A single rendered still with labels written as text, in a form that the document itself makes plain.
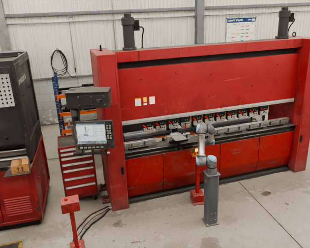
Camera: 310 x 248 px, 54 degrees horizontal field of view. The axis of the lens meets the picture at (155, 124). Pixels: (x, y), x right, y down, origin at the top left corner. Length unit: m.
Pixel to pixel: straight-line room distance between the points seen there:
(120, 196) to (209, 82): 2.15
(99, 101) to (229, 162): 2.56
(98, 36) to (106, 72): 4.42
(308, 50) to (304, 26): 5.25
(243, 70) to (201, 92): 0.76
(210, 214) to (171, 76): 1.99
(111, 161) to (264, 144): 2.62
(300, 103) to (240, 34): 4.32
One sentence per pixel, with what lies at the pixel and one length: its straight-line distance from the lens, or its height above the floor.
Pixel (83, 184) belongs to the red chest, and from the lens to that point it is 4.87.
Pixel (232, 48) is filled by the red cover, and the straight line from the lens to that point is 4.78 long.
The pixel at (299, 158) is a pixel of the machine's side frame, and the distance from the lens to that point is 5.94.
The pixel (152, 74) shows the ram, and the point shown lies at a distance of 4.33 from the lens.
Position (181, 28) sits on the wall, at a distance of 8.76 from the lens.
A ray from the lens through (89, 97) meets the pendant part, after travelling 3.59.
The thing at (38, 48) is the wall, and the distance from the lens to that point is 8.43.
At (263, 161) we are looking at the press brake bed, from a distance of 5.62.
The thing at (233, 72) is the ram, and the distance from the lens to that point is 4.87.
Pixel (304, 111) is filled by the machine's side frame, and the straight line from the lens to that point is 5.63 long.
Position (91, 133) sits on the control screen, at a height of 1.45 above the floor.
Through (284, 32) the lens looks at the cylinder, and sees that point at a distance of 5.38.
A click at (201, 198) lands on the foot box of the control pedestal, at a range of 4.84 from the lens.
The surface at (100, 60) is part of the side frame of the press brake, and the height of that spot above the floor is 2.23.
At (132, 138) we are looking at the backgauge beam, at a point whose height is 0.92.
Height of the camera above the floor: 2.76
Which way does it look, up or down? 20 degrees down
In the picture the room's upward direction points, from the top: 2 degrees counter-clockwise
